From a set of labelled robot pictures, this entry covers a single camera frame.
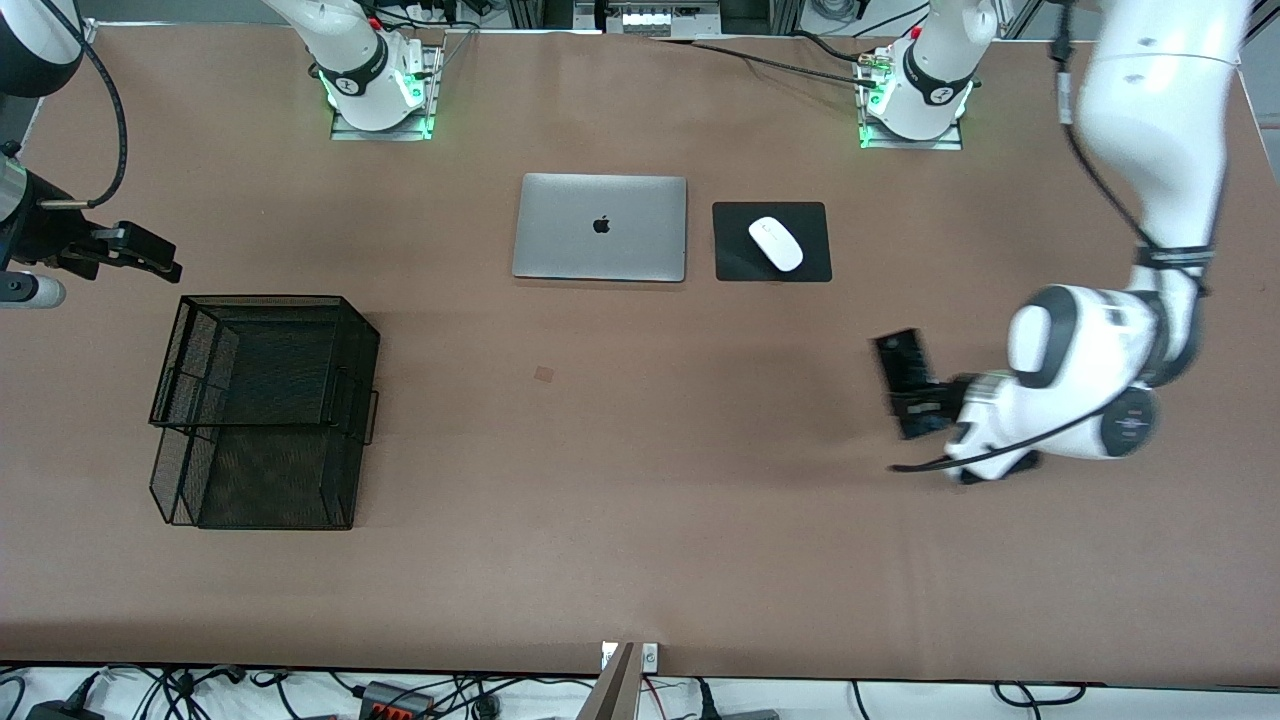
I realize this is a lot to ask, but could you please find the black slab smartphone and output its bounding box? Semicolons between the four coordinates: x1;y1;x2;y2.
873;328;953;442

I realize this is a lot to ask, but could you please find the white computer mouse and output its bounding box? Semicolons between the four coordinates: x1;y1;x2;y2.
748;216;804;272

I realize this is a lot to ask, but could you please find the black mouse pad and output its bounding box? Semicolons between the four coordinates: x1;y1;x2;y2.
712;201;833;283

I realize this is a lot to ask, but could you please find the black mesh two-tier tray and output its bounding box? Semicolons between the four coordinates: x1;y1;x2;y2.
148;294;382;532

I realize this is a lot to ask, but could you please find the silver table clamp plate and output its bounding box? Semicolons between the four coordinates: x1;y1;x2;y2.
600;641;660;673

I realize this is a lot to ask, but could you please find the silver closed laptop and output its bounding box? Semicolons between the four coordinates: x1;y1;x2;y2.
512;173;689;283

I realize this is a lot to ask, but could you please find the white socket strip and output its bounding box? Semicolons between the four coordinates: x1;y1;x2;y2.
618;8;701;31

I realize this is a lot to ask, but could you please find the black red power strip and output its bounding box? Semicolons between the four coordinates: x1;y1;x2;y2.
358;681;437;720

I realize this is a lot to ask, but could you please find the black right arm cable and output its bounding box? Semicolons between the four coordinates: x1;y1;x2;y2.
40;20;129;209

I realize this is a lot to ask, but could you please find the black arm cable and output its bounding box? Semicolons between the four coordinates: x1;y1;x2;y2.
888;0;1216;476
40;20;129;209

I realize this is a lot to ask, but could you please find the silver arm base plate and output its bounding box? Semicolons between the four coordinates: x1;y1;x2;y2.
330;42;443;142
857;45;966;152

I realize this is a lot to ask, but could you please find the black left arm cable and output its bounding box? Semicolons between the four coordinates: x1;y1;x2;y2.
888;0;1216;476

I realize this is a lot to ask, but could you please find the black braided table cable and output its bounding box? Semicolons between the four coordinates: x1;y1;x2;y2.
650;36;886;91

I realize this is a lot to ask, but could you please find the grey camera stand post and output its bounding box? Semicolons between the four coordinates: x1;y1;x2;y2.
578;643;638;720

